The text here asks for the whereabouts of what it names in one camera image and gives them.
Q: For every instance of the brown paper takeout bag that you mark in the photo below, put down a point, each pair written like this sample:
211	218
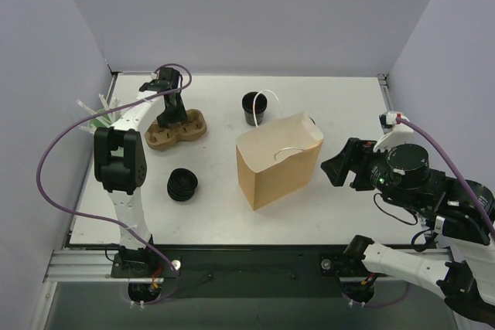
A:
276	158

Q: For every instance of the stack of dark paper cups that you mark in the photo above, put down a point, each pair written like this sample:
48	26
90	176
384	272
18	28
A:
254	106

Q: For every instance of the green straw holder cup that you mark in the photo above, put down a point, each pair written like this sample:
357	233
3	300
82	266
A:
103	121

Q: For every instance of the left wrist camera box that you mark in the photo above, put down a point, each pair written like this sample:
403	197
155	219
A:
159	83

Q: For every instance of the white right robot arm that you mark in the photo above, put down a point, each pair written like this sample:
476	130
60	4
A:
456	262

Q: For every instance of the white wrapped straw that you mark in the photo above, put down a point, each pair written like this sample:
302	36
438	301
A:
105	106
86	129
93	114
115	102

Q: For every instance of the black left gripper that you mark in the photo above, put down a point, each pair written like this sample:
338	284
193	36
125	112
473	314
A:
172	113

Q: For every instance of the stack of black cup lids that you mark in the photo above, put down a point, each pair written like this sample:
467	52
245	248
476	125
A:
182	184

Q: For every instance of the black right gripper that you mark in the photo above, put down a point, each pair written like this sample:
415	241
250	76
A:
358	164

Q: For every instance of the brown pulp cup carrier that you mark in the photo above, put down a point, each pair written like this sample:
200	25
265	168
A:
160	139

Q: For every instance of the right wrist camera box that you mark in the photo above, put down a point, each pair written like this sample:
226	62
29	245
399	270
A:
394	133

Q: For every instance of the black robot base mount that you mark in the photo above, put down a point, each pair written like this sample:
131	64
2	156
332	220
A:
300	271

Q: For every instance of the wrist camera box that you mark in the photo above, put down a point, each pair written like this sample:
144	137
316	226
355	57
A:
159	83
394	133

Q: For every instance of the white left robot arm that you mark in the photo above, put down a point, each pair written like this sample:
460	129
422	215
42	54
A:
119	158

